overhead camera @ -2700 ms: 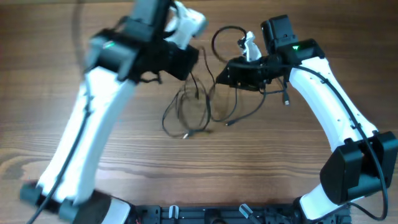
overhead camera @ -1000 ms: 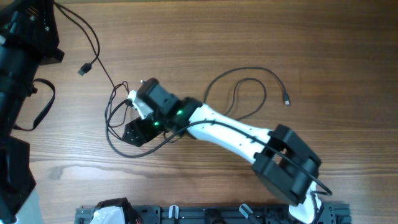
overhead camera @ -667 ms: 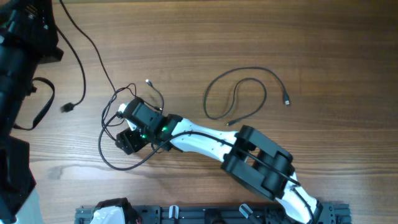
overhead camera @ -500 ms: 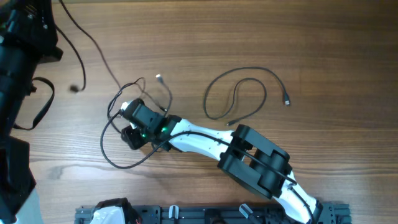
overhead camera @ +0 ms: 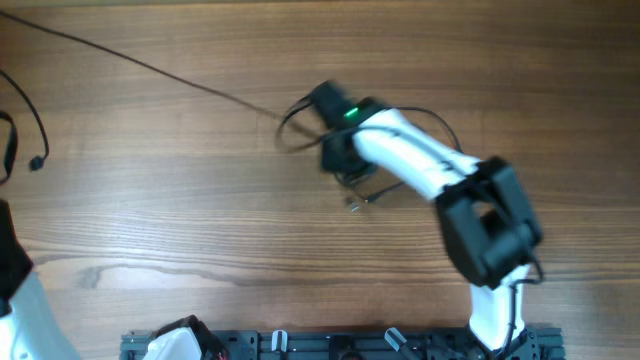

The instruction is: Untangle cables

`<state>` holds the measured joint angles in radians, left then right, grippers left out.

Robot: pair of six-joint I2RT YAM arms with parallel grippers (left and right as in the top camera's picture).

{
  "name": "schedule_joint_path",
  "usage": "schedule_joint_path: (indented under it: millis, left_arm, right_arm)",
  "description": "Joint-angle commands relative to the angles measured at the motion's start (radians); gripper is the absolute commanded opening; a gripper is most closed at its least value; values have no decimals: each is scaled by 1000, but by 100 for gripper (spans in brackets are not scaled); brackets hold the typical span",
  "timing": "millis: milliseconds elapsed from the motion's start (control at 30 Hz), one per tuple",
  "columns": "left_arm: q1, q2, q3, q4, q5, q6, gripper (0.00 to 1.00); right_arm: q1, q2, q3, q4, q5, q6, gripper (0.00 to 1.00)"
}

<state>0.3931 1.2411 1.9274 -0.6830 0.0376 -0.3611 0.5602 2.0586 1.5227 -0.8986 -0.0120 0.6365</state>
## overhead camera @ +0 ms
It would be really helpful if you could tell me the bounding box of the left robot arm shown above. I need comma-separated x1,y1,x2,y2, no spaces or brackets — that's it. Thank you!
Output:
1,200,228,360

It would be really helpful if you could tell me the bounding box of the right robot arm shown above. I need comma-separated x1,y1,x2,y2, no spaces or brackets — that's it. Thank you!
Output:
308,81,542,359

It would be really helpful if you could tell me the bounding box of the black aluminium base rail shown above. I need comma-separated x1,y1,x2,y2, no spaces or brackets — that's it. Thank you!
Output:
118,326,567,360

